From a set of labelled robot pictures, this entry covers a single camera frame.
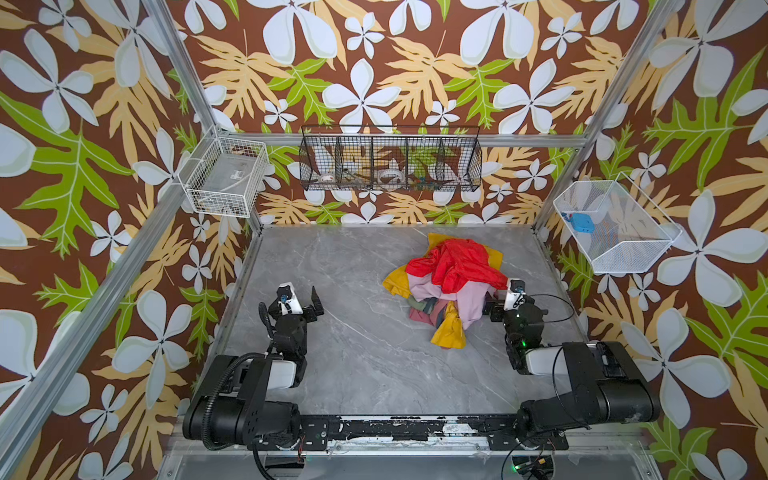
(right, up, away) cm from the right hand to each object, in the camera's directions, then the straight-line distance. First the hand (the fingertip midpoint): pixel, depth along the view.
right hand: (500, 290), depth 91 cm
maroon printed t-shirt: (-22, -6, +1) cm, 23 cm away
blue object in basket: (+22, +20, -5) cm, 30 cm away
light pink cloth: (-11, -1, -5) cm, 12 cm away
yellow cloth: (-16, -12, -4) cm, 21 cm away
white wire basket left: (-84, +34, -5) cm, 91 cm away
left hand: (-63, +1, -4) cm, 63 cm away
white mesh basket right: (+29, +19, -7) cm, 35 cm away
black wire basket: (-34, +44, +7) cm, 56 cm away
